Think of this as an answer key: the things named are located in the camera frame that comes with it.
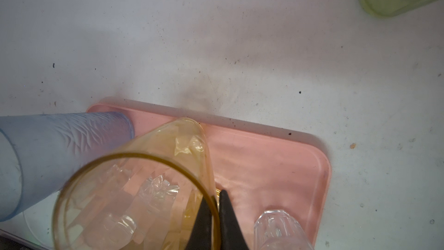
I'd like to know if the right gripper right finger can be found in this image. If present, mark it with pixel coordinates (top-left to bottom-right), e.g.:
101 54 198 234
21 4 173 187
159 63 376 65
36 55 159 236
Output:
219 190 249 250

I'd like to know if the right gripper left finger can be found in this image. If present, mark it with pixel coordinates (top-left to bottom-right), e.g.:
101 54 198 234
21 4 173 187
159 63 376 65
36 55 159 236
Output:
185 199 212 250

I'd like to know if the clear glass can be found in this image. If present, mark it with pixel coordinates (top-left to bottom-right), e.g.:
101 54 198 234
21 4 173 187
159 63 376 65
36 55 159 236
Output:
254 209 314 250
82 166 180 250

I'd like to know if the yellow green glass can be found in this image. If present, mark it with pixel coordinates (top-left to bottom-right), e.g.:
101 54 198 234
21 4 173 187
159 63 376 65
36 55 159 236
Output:
52 118 221 250

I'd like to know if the pink plastic tray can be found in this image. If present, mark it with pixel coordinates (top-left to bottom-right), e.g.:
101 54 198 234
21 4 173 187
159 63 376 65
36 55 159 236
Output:
20 102 333 250

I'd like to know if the blue tinted glass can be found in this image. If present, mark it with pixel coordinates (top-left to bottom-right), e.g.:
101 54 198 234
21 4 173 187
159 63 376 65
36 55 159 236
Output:
1 112 135 221

